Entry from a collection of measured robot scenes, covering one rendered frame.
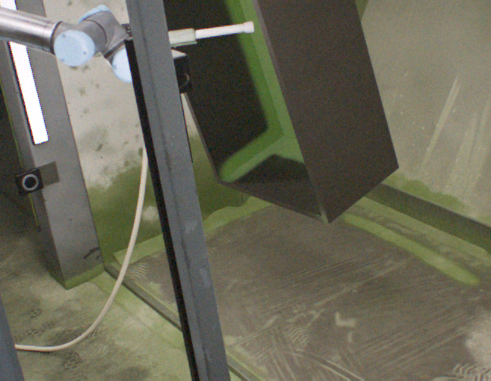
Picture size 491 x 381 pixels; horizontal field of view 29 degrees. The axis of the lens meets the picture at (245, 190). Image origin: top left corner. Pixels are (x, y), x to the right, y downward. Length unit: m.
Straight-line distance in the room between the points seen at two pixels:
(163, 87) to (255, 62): 1.87
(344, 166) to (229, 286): 0.83
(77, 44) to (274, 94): 1.30
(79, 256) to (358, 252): 1.13
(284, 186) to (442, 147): 0.80
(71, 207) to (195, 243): 2.10
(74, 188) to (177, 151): 2.15
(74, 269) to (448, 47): 1.78
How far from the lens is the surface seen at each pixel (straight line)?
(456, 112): 3.88
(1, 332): 3.02
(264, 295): 3.56
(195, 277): 1.81
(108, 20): 2.56
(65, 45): 2.44
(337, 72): 2.97
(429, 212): 3.87
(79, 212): 3.88
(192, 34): 2.87
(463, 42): 3.97
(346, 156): 3.06
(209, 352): 1.90
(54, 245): 3.90
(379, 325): 3.31
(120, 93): 3.83
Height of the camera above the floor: 1.84
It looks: 24 degrees down
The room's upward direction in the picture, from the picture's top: 9 degrees counter-clockwise
